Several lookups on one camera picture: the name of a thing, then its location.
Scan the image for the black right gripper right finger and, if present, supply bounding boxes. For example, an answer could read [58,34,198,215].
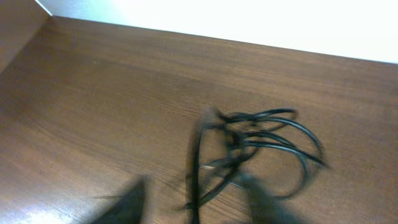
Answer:
[239,174,305,224]

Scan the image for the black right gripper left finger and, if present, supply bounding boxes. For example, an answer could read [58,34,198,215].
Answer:
[90,177,148,224]

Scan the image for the left wooden side panel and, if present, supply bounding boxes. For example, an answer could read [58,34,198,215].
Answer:
[1,0,50,72]

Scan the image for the thick black HDMI cable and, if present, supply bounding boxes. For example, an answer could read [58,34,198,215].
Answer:
[183,107,329,224]

